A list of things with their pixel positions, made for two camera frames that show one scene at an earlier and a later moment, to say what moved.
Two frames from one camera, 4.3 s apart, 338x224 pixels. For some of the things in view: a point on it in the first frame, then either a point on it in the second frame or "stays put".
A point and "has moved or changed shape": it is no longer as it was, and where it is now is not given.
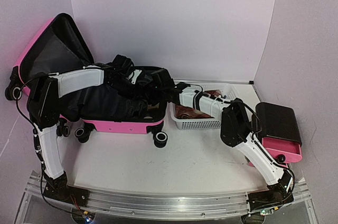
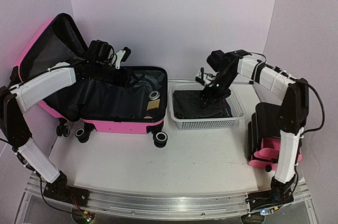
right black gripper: [155, 102] -> [207, 91]
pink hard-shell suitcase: [132, 99] stays put
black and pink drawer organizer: [278, 128] stays put
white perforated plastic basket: [227, 90] stays put
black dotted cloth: [99, 101] has moved or changed shape
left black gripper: [136, 93] -> [123, 80]
